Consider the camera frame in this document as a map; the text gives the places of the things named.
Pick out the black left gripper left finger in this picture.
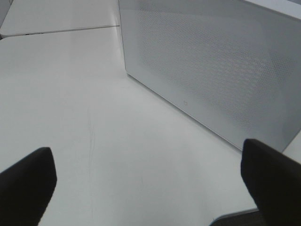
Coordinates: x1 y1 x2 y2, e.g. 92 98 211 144
0 147 57 226

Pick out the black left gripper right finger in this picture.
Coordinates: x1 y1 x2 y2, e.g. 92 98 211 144
209 138 301 226

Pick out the white microwave door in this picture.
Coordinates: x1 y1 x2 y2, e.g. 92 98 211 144
119 0 301 151

